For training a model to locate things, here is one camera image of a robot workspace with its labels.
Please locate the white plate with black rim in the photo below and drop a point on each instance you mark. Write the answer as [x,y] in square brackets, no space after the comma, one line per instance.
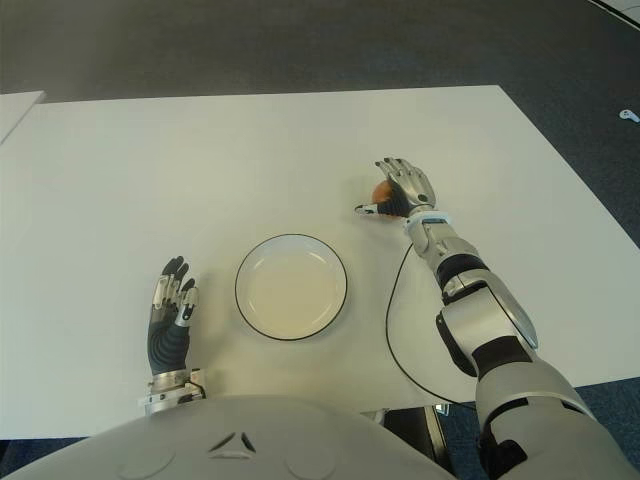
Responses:
[292,290]

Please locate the red yellow apple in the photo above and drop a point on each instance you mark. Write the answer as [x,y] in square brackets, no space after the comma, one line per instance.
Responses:
[382,191]

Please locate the white handheld controller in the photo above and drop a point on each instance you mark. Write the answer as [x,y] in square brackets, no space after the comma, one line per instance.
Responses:
[629,116]

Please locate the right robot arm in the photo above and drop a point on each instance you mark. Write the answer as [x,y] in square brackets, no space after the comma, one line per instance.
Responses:
[480,310]

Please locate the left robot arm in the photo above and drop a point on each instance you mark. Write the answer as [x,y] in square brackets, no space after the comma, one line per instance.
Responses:
[167,392]

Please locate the grey robot torso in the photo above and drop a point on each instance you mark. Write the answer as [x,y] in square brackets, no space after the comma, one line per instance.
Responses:
[225,440]

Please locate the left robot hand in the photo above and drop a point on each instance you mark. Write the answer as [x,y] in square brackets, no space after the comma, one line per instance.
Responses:
[167,345]

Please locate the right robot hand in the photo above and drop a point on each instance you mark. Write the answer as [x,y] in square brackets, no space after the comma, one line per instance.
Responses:
[412,187]

